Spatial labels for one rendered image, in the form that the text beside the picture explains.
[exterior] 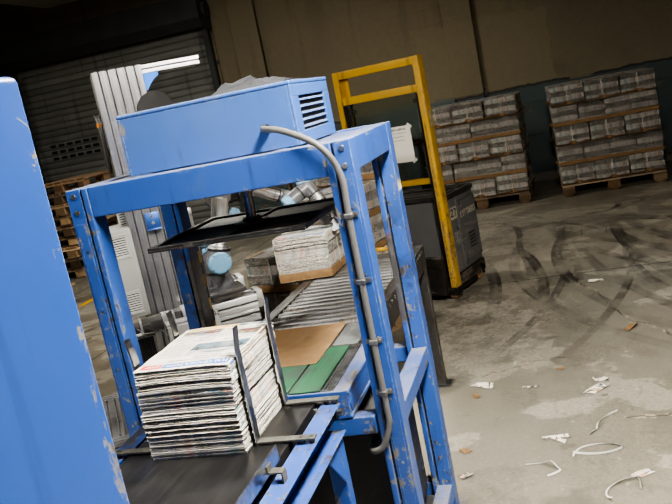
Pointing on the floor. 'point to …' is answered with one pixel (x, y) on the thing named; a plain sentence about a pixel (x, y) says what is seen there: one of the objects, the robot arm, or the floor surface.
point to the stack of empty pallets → (70, 218)
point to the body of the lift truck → (462, 217)
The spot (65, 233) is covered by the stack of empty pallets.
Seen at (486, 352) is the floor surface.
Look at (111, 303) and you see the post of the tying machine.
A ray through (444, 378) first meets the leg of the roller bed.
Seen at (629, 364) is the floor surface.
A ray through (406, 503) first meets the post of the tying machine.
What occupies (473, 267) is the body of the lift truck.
